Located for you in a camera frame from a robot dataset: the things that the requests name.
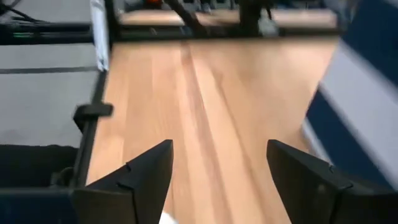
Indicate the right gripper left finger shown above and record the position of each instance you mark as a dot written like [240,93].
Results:
[140,193]

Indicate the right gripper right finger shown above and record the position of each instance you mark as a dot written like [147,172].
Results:
[311,193]

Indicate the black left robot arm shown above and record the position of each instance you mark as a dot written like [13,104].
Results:
[250,18]

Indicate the navy white striped fabric basket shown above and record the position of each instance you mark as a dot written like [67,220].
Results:
[357,102]

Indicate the black flat panel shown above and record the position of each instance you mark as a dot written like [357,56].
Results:
[34,165]

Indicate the black equipment bar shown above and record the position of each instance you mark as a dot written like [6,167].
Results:
[46,32]

